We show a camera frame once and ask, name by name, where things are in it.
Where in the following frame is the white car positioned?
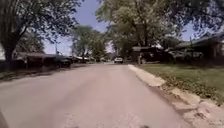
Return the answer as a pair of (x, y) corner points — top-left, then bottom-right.
(113, 57), (124, 64)

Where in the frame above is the grey asphalt road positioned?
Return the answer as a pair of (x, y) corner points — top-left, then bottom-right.
(0, 63), (196, 128)

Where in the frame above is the dark pickup truck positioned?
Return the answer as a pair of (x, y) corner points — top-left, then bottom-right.
(137, 46), (175, 65)

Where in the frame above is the dark parked car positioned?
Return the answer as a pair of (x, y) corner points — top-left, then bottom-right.
(54, 56), (73, 69)

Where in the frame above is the large tree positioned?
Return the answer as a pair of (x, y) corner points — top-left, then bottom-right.
(0, 0), (83, 71)
(95, 0), (224, 58)

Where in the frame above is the pale parked vehicle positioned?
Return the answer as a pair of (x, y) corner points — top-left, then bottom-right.
(173, 48), (205, 63)

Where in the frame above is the low building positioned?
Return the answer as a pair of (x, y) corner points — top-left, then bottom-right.
(12, 51), (58, 69)
(176, 32), (224, 62)

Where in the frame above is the pale concrete kerb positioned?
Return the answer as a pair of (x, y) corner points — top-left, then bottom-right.
(127, 63), (224, 128)

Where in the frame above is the grass lawn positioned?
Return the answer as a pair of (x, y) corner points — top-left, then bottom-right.
(138, 62), (224, 105)

